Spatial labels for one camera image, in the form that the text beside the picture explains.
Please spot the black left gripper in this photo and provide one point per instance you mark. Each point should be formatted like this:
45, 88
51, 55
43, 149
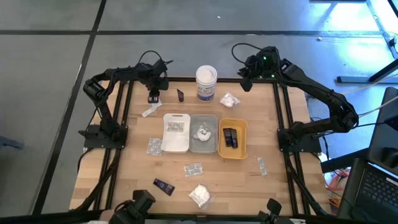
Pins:
157, 79

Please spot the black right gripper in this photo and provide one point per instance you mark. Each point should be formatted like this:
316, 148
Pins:
264, 63

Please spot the white strip sachet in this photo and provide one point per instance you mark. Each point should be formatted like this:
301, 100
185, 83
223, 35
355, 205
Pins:
148, 112

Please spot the small black tube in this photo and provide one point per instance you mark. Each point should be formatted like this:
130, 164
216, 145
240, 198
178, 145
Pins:
180, 96

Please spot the clear bag of cotton balls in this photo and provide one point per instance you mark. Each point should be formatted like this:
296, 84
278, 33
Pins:
228, 100
202, 134

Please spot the white wipes canister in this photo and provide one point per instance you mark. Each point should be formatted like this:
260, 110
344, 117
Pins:
206, 81

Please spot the black toiletry tube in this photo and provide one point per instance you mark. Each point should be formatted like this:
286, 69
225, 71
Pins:
227, 138
234, 139

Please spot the yellow plastic bin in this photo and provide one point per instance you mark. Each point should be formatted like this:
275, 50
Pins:
233, 154

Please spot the dark blue printed tube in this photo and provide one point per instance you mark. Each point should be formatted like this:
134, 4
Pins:
163, 187

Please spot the narrow clear bandage pack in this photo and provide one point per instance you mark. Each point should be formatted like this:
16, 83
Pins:
262, 166

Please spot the clear bag of cotton pads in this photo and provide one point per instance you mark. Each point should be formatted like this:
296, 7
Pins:
200, 195

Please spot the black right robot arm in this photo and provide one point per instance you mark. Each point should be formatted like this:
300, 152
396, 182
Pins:
311, 90

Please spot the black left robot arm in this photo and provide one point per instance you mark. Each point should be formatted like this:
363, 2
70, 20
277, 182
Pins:
101, 112

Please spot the white plastic bin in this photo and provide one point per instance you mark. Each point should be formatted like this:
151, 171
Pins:
177, 144

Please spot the grey plastic bin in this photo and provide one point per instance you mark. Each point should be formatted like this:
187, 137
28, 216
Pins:
203, 148

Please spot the black floor stand foot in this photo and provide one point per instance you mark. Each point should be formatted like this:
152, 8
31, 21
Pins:
357, 80

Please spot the black desk bar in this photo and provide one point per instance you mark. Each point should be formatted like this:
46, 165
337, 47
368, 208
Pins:
342, 161

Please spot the grey floor stand foot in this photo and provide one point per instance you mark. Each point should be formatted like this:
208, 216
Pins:
11, 143

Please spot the black computer monitor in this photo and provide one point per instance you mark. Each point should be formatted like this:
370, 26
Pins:
384, 130

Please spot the black rig crossbar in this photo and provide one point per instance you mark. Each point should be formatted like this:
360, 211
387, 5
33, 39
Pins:
62, 218

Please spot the black laptop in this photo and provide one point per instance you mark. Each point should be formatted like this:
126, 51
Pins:
379, 189

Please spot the black aluminium table frame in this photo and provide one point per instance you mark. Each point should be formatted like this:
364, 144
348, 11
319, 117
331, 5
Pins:
180, 79

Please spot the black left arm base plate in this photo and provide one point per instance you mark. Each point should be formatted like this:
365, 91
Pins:
91, 144

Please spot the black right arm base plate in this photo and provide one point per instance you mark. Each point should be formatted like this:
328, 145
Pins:
312, 146

